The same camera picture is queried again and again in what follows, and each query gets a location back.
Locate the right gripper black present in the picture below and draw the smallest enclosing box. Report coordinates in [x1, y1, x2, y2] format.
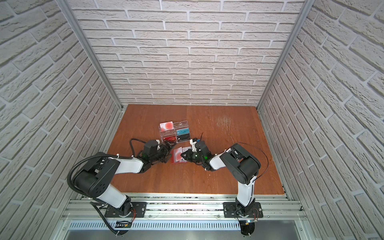
[181, 148, 206, 163]

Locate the red leather card holder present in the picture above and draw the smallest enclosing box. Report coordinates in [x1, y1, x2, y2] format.
[171, 147, 192, 164]

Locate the white pink circle card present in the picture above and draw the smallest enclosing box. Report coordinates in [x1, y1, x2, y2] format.
[159, 122, 174, 132]

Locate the clear acrylic card organizer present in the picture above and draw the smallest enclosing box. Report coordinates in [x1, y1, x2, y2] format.
[159, 121, 190, 143]

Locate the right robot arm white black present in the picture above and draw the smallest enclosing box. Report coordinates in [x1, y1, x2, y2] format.
[181, 139, 262, 209]

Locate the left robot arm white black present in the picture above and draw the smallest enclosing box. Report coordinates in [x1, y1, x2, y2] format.
[67, 140, 176, 216]

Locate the red card in organizer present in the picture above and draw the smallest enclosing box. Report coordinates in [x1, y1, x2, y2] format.
[163, 136, 177, 142]

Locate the black VIP card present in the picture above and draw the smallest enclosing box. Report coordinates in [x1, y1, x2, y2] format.
[177, 134, 191, 143]

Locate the teal VIP card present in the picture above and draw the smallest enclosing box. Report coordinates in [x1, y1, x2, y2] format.
[176, 128, 190, 136]

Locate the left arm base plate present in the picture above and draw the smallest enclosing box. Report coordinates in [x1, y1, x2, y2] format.
[105, 202, 147, 218]

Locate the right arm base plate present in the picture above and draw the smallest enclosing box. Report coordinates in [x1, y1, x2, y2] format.
[223, 202, 264, 219]

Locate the black corrugated cable left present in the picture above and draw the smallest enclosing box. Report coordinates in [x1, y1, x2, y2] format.
[66, 137, 148, 236]

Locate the aluminium rail frame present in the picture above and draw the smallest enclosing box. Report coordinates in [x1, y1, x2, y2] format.
[49, 191, 316, 240]

